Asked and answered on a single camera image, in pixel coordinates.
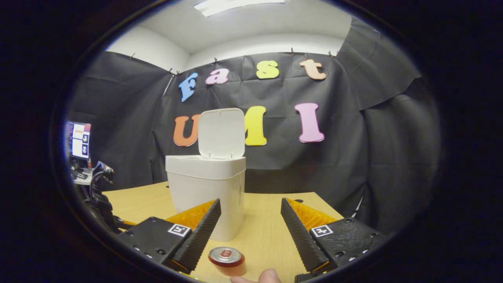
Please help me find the black backdrop cloth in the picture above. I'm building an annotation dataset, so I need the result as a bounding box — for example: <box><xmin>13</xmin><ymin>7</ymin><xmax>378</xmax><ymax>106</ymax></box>
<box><xmin>65</xmin><ymin>16</ymin><xmax>442</xmax><ymax>236</ymax></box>

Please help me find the white desktop garbage bin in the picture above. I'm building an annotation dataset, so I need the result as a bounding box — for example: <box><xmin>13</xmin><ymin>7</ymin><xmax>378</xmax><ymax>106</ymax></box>
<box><xmin>165</xmin><ymin>108</ymin><xmax>247</xmax><ymax>242</ymax></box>

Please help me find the red pop can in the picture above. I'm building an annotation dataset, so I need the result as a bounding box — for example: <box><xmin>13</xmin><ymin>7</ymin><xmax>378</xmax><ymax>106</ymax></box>
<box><xmin>208</xmin><ymin>247</ymin><xmax>247</xmax><ymax>277</ymax></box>

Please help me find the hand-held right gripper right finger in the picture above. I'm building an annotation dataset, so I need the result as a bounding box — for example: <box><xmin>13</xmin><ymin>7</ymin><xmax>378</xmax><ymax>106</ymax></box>
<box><xmin>280</xmin><ymin>198</ymin><xmax>387</xmax><ymax>274</ymax></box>

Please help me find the long ceiling light panel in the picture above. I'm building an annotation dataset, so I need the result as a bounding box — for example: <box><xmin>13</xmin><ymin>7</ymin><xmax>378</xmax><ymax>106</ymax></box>
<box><xmin>194</xmin><ymin>0</ymin><xmax>285</xmax><ymax>17</ymax></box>

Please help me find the computer monitor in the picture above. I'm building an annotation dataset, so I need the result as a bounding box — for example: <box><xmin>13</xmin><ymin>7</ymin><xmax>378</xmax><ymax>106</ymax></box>
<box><xmin>65</xmin><ymin>121</ymin><xmax>92</xmax><ymax>160</ymax></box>

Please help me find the wooden desktop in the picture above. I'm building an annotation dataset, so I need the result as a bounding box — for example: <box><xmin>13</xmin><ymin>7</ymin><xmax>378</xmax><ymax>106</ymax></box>
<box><xmin>101</xmin><ymin>181</ymin><xmax>346</xmax><ymax>283</ymax></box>

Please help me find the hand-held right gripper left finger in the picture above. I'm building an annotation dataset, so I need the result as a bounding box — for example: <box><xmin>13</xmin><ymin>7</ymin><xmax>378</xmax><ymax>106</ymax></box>
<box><xmin>116</xmin><ymin>198</ymin><xmax>222</xmax><ymax>275</ymax></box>

